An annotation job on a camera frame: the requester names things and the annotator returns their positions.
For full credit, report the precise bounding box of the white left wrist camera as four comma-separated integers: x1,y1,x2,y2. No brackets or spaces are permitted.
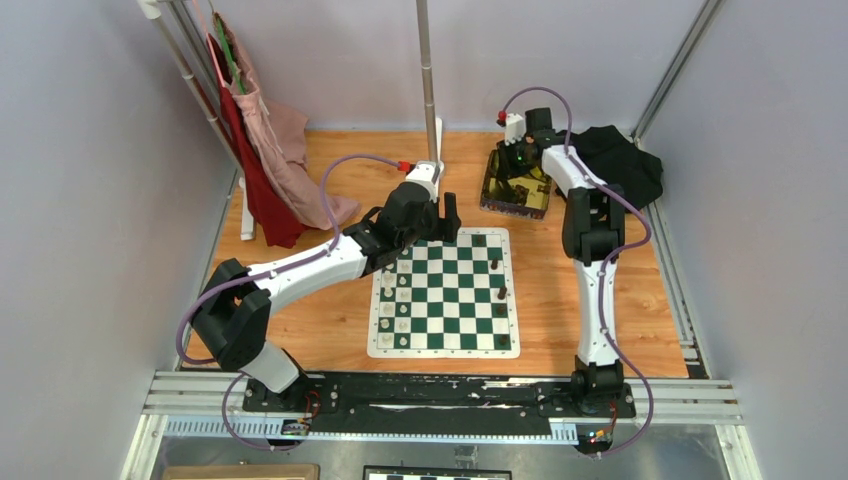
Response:
405,161,444,203

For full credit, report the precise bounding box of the white stand base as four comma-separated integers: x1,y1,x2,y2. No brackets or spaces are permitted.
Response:
426,116,444,183

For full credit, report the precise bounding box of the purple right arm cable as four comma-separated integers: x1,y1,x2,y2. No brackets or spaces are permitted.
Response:
496,86,656,460

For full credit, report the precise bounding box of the green white chess board mat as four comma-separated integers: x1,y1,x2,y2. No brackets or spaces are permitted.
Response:
367,228,521,359

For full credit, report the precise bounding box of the decorated gold tin box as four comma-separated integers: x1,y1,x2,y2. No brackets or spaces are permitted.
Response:
479,149,553,221

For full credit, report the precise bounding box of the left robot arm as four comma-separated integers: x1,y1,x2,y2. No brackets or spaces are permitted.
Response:
186,181,461,413

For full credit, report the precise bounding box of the metal stand pole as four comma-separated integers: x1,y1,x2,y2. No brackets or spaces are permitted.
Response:
415,0,436,129

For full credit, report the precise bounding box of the white clothes rack pole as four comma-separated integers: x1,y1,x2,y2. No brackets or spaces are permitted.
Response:
136,0,256,241

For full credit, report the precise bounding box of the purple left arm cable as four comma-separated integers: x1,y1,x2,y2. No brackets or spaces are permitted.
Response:
174,154,412,453

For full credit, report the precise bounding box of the black cloth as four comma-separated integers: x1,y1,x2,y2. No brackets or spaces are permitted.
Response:
571,125,664,209

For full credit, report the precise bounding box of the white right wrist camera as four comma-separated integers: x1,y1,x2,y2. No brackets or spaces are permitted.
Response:
502,112,526,146

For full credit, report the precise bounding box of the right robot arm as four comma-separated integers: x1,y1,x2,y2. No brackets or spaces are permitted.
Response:
497,108,625,418

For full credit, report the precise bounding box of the pink cloth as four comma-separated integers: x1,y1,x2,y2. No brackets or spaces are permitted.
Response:
213,12,360,230

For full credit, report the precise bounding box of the red cloth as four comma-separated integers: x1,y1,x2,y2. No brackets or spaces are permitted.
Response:
207,34,308,249

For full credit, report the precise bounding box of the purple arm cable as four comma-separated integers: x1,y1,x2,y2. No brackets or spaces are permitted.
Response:
174,154,412,453
496,86,656,460

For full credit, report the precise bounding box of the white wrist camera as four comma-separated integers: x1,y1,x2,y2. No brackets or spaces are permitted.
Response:
405,161,444,203
502,112,526,146

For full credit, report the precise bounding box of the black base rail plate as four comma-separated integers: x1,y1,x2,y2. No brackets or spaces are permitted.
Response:
242,372,636,436

